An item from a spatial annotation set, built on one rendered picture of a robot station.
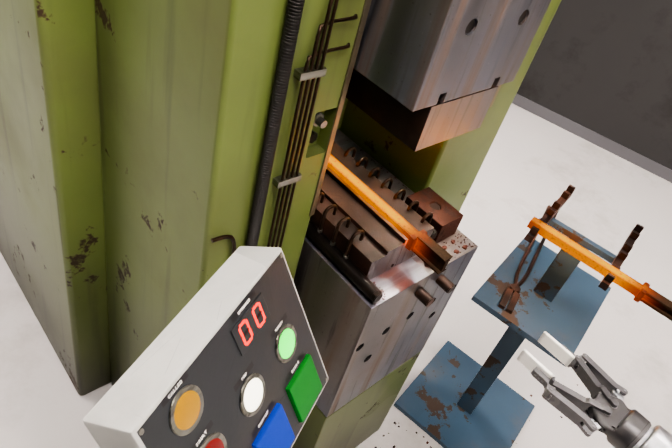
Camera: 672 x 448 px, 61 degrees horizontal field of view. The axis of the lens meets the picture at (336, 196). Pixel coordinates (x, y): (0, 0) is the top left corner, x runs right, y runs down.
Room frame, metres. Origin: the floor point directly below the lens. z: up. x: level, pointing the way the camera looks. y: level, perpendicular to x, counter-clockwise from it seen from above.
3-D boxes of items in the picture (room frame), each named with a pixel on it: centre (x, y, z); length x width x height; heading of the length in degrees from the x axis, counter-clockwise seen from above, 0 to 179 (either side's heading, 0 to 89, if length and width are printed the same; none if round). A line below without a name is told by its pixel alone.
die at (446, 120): (1.07, -0.01, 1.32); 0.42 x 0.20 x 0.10; 51
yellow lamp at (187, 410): (0.35, 0.10, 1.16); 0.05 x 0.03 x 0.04; 141
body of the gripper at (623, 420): (0.64, -0.59, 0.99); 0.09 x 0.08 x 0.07; 51
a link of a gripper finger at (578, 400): (0.66, -0.52, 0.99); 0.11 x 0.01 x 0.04; 73
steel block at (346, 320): (1.12, -0.04, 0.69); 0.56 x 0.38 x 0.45; 51
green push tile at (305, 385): (0.52, -0.03, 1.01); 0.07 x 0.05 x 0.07; 166
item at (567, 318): (1.28, -0.68, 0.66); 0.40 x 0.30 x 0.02; 151
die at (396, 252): (1.07, -0.01, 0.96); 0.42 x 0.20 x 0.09; 51
